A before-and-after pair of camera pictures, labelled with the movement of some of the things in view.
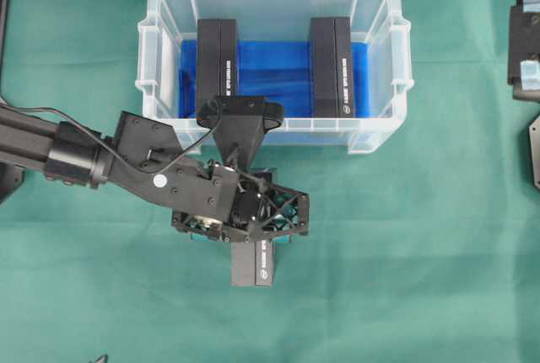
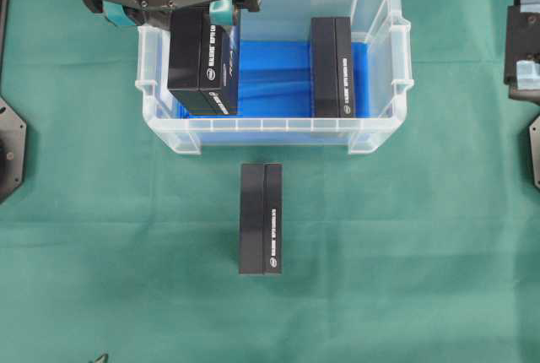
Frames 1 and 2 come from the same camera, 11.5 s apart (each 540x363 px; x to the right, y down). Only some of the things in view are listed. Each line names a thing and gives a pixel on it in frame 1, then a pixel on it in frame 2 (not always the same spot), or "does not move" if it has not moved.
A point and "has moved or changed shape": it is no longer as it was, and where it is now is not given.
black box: [251, 263] has moved or changed shape
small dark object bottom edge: [101, 359] does not move
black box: [216, 60] has moved or changed shape
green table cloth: [427, 255] does not move
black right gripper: [524, 44] does not move
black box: [331, 69] does not move
